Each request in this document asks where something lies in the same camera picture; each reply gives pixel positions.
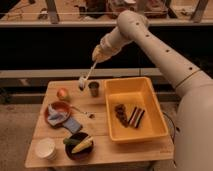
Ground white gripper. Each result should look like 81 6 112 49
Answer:
92 40 119 63

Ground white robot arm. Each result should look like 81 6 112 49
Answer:
92 10 213 171

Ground red bowl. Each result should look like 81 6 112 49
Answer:
44 101 71 128

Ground dark bowl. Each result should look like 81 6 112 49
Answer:
63 132 94 160

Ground red apple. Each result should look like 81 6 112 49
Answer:
57 88 70 101

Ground brown chocolate cluster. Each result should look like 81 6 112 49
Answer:
115 104 128 127

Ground metal spoon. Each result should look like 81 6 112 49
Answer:
70 106 95 119

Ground yellow plastic bin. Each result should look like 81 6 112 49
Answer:
104 77 169 143

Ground striped chocolate bars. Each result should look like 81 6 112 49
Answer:
128 107 145 128

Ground blue grey cloth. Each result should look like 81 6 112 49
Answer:
47 105 82 134

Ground wooden table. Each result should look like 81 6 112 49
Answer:
25 77 174 168

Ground yellow corn cob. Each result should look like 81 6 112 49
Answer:
71 137 93 154

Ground green cucumber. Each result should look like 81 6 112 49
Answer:
63 138 80 145

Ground white cup stack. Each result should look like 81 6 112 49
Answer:
35 138 56 160

